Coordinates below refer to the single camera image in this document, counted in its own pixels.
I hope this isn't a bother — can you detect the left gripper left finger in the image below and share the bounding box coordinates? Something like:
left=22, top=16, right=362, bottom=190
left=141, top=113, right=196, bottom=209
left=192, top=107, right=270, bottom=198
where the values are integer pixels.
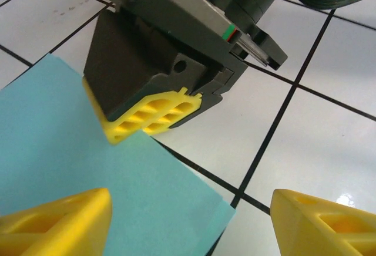
left=0, top=187, right=112, bottom=256

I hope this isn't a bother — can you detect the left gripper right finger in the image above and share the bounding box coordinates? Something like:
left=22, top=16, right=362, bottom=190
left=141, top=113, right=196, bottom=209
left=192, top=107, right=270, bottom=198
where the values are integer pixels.
left=270, top=188, right=376, bottom=256

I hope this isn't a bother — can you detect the light blue cloth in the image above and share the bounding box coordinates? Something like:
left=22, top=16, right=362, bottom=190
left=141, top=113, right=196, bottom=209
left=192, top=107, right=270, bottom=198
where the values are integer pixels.
left=0, top=53, right=237, bottom=256

